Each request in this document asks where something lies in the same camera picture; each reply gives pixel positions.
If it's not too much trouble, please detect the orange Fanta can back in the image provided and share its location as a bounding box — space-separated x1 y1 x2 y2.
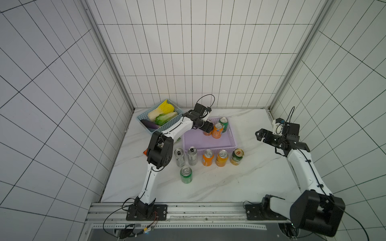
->
212 123 223 139

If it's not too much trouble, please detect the orange fanta can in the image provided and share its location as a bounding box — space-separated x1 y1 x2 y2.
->
202 149 214 167
212 123 223 139

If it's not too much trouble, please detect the green Sprite can back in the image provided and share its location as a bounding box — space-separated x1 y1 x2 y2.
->
219 117 229 133

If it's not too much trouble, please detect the green sprite can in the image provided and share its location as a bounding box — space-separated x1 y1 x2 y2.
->
219 117 229 133
180 166 193 184

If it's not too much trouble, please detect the green gold-top can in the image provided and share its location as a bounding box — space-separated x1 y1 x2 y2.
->
230 148 244 166

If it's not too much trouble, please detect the tall silver can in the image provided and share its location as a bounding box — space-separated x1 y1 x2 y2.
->
188 147 198 166

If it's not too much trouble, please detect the orange Fanta can front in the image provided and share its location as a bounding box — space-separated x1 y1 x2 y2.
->
202 149 214 167

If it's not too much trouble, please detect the orange Schweppes can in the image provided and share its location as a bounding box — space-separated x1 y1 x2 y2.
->
216 150 229 167

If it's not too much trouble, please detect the small silver can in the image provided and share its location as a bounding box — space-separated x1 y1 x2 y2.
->
174 148 186 167

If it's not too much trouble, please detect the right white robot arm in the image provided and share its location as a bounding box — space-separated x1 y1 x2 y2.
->
255 122 345 237

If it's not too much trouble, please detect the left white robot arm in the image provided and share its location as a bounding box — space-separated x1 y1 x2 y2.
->
127 103 214 221

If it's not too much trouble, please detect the purple plastic basket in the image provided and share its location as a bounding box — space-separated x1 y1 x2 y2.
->
182 116 237 156

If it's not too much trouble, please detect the blue plastic basket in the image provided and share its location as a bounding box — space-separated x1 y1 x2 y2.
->
136 99 184 134

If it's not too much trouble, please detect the yellow napa cabbage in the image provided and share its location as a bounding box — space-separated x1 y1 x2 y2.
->
147 100 175 122

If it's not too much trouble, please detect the green lettuce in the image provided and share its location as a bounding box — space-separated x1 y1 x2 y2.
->
154 111 178 126

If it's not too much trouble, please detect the purple eggplant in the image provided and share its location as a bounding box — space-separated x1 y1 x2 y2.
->
140 119 160 131

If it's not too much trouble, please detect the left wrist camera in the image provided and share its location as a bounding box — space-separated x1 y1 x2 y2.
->
194 102 212 118

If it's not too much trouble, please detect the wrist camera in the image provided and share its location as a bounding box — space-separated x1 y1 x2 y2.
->
273 118 285 125
194 102 212 118

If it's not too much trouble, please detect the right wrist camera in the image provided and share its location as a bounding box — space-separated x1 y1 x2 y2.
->
273 118 285 125

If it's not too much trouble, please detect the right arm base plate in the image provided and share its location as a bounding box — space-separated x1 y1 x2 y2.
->
244 203 287 221

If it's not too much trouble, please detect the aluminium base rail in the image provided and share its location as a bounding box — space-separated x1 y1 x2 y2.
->
85 201 290 231

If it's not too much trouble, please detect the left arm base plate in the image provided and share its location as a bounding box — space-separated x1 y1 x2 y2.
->
126 204 168 221

